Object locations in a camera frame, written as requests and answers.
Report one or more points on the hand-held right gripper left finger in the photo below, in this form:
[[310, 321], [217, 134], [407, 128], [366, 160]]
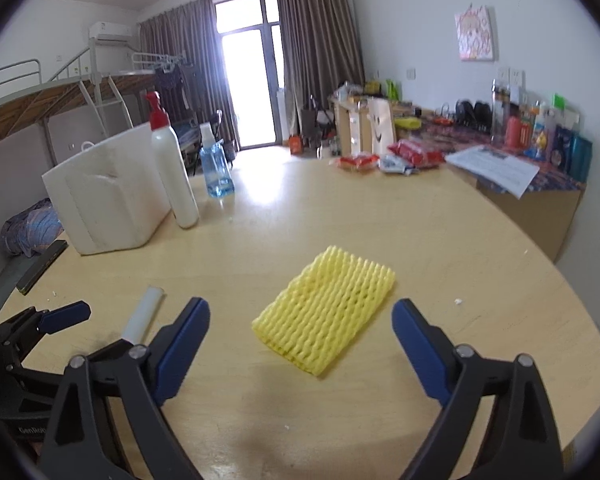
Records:
[[180, 355]]

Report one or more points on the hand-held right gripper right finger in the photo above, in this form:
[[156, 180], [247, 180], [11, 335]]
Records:
[[420, 347]]

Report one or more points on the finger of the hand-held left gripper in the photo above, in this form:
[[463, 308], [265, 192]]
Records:
[[67, 314]]

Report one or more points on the yellow foam net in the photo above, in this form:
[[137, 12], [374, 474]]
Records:
[[325, 305]]

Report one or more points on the white plastic tub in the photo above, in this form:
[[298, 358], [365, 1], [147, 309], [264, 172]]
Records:
[[105, 200]]

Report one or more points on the dark flat bar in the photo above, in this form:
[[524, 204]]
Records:
[[42, 267]]

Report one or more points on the blue plaid star quilt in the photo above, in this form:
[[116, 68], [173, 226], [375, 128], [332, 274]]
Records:
[[30, 227]]

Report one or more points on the desk with patterned cloth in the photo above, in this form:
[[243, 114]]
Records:
[[530, 215]]

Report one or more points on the white pump bottle red cap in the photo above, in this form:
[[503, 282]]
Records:
[[177, 180]]

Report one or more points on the white and red packet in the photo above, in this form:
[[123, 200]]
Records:
[[395, 165]]

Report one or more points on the blue spray bottle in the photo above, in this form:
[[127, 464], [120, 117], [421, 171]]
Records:
[[216, 170]]

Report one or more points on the printed paper sheet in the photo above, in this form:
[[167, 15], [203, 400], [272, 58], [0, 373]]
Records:
[[495, 170]]

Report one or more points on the red snack packet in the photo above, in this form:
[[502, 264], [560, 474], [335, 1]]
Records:
[[415, 152], [357, 161]]

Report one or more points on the grey metal bunk bed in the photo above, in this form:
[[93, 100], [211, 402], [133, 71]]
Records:
[[150, 67], [40, 100]]

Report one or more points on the yellow cup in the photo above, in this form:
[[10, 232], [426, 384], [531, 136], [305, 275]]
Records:
[[406, 122]]

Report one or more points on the wooden chair with smiley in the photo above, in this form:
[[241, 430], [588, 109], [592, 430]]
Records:
[[381, 125]]

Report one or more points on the black folding chair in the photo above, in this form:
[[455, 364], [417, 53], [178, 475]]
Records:
[[222, 132]]

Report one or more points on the wooden desk with drawers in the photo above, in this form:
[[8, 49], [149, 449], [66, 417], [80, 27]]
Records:
[[352, 125]]

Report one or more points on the orange bag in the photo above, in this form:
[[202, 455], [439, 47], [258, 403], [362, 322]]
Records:
[[295, 144]]

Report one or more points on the black trolley bag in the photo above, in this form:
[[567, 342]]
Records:
[[314, 120]]

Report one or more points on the row of toiletry bottles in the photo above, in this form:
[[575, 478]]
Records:
[[555, 135]]

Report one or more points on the dark hanging clothes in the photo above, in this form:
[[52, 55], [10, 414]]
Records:
[[170, 77]]

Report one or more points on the green packet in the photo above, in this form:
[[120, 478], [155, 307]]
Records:
[[392, 91]]

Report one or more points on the brown curtain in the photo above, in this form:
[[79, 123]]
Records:
[[185, 70], [320, 50]]

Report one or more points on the white air conditioner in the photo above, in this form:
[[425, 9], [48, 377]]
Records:
[[109, 31]]

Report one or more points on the glass balcony door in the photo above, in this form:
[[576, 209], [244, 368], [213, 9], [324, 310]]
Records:
[[250, 75]]

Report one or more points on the white wall socket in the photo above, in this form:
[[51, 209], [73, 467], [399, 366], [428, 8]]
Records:
[[410, 73]]

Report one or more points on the pink wall poster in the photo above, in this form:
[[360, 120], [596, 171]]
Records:
[[475, 32]]

